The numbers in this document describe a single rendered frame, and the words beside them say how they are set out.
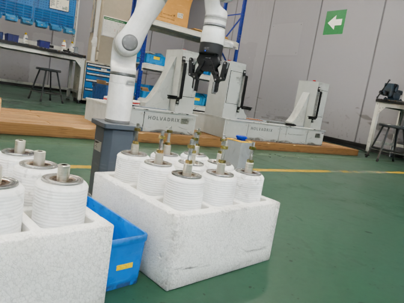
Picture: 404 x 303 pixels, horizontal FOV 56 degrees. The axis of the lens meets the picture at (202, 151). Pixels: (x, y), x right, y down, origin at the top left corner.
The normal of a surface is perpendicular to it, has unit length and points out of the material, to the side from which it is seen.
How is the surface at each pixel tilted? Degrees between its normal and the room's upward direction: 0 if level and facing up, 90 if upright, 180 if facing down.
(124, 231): 88
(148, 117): 90
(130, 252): 92
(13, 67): 90
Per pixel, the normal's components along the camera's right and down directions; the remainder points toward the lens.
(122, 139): 0.56, 0.21
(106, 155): -0.19, 0.06
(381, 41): -0.81, -0.04
